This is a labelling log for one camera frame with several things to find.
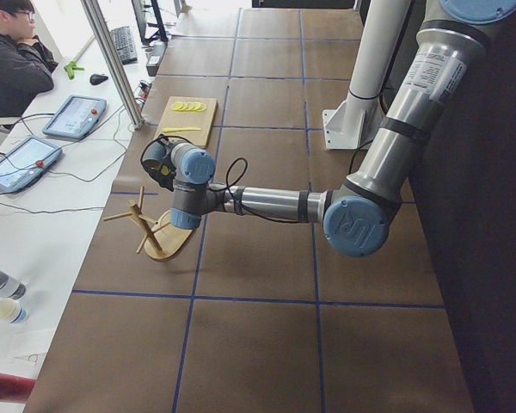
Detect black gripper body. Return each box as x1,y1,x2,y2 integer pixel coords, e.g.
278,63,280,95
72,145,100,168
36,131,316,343
145,155,176,192

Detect dark green HOME mug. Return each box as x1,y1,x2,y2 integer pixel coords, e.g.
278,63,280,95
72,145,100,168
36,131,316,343
141,140,168,171

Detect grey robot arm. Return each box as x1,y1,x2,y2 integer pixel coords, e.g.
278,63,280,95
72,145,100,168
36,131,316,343
140,1,516,257

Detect wooden cup storage rack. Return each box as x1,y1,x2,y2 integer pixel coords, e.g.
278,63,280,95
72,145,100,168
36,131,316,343
102,186,194,262

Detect white paper cup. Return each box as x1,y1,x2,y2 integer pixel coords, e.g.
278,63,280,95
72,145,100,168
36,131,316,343
0,299,28,324

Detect yellow plastic knife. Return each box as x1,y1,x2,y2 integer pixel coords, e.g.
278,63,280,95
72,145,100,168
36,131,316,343
162,126,202,133

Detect bamboo cutting board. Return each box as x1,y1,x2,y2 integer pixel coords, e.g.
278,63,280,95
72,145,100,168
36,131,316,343
154,96,218,148

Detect teach pendant far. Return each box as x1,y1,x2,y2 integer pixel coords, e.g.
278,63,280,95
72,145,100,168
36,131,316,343
42,95,108,140

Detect teach pendant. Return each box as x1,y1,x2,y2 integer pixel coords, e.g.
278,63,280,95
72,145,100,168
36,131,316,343
42,95,108,140
0,136,63,194

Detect black box with label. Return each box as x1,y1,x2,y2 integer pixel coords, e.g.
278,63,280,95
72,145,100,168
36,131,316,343
146,41,168,77

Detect black computer mouse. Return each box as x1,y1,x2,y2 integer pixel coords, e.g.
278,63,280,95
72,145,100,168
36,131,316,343
89,73,108,86

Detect green plastic clamp tool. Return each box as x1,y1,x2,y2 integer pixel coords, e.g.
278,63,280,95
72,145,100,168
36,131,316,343
64,60,84,80

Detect black keyboard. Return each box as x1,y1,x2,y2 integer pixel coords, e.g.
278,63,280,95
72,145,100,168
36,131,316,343
109,26,138,65

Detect teach pendant near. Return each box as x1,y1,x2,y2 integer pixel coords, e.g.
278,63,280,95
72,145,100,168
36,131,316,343
0,136,63,194

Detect seated person in black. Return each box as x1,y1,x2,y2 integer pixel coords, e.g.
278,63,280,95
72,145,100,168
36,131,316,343
0,0,58,117

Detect red object at edge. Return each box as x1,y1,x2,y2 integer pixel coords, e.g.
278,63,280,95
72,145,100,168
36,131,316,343
0,373,36,404

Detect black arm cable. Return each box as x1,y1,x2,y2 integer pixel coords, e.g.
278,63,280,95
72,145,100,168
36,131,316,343
154,133,310,225

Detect aluminium frame post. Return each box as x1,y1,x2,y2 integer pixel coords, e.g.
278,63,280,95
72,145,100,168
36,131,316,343
81,0,144,130

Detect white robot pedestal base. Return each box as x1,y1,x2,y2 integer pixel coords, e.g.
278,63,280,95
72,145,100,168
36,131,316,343
322,0,411,150

